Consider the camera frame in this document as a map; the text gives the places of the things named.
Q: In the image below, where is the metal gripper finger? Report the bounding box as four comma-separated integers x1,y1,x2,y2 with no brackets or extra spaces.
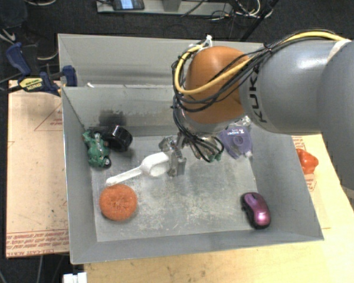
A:
167,154,186,177
158,136,173,153

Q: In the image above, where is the white plastic scoop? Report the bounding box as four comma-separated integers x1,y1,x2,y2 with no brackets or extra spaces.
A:
105,152,170,187

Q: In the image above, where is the grey metal bin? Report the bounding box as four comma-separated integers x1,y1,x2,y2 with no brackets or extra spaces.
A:
57,33,325,265

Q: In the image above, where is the lavender plastic device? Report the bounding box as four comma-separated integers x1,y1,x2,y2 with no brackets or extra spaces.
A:
217,124,254,160

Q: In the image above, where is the green toy car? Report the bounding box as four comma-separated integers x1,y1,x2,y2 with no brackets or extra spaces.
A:
82,130,112,169

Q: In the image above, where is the orange round scrubber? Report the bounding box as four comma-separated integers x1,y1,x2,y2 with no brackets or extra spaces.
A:
99,183,139,222

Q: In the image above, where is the purple computer mouse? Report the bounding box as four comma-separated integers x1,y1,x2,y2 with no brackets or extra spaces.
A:
240,192,272,230

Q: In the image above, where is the brown cardboard board red print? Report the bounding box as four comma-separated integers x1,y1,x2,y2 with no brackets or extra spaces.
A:
5,80,333,259

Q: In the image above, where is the person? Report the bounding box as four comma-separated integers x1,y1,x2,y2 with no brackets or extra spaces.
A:
0,0,59,61

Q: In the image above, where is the black ring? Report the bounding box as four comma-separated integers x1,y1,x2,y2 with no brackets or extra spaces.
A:
101,124,134,153

